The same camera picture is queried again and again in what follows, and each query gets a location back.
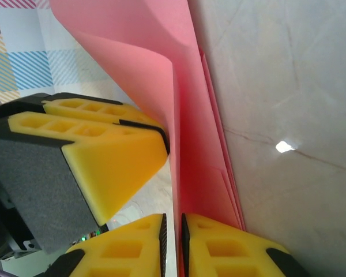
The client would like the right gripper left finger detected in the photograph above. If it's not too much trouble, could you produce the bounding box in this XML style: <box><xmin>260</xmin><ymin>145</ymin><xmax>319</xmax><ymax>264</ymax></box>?
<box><xmin>46</xmin><ymin>213</ymin><xmax>167</xmax><ymax>277</ymax></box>

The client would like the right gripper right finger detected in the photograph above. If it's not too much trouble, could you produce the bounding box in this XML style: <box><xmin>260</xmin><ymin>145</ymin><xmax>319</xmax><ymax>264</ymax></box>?
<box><xmin>180</xmin><ymin>212</ymin><xmax>309</xmax><ymax>277</ymax></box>

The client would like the pink cloth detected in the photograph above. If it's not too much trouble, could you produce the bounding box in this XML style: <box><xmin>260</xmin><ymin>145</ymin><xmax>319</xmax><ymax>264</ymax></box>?
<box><xmin>48</xmin><ymin>0</ymin><xmax>247</xmax><ymax>277</ymax></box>

